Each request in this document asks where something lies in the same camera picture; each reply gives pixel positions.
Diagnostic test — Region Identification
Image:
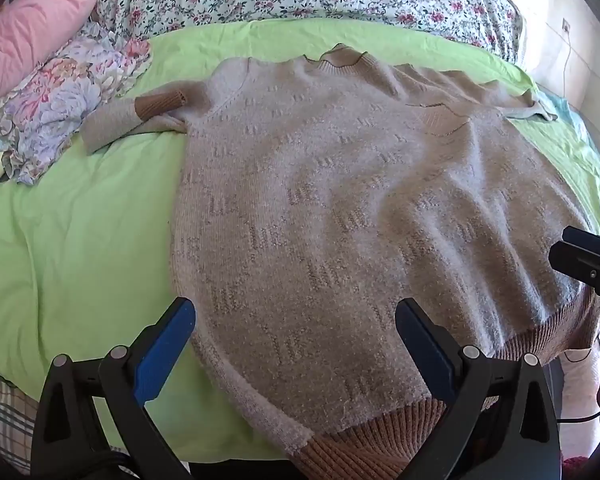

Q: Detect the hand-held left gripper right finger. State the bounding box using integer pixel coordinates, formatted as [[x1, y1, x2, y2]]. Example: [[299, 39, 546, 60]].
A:
[[396, 297, 563, 480]]

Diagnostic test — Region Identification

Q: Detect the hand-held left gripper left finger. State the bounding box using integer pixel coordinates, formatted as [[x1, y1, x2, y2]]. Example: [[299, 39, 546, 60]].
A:
[[30, 297, 197, 480]]

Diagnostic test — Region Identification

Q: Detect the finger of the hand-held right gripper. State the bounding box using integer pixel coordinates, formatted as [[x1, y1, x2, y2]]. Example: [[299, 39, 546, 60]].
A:
[[562, 226, 600, 261], [548, 241, 600, 306]]

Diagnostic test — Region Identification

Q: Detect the beige knit sweater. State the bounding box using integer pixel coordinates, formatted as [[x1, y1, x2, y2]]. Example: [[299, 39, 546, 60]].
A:
[[82, 45, 600, 480]]

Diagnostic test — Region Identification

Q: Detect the white cloth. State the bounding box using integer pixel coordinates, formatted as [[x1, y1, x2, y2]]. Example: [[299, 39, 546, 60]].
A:
[[562, 350, 600, 456]]

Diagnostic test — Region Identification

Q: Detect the light blue cloth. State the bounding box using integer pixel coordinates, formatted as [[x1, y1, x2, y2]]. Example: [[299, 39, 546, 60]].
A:
[[535, 87, 588, 136]]

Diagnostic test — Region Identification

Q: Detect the green bed sheet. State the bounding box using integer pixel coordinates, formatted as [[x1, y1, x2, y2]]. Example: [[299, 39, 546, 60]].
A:
[[0, 17, 600, 466]]

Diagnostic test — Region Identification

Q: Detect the plaid cloth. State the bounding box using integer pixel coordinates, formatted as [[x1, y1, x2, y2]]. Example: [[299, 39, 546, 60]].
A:
[[0, 360, 38, 466]]

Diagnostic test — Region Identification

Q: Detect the pastel floral pillow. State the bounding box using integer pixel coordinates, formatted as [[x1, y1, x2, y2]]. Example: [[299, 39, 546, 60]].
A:
[[0, 22, 153, 186]]

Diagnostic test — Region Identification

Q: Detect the pink quilt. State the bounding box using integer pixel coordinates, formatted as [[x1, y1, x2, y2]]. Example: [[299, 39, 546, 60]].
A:
[[0, 0, 123, 113]]

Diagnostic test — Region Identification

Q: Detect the black cable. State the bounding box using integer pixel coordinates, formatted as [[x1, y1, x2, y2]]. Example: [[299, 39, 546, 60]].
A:
[[560, 407, 600, 423]]

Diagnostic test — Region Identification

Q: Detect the thin wall cable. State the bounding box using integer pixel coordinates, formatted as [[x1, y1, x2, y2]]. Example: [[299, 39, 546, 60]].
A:
[[560, 31, 575, 97]]

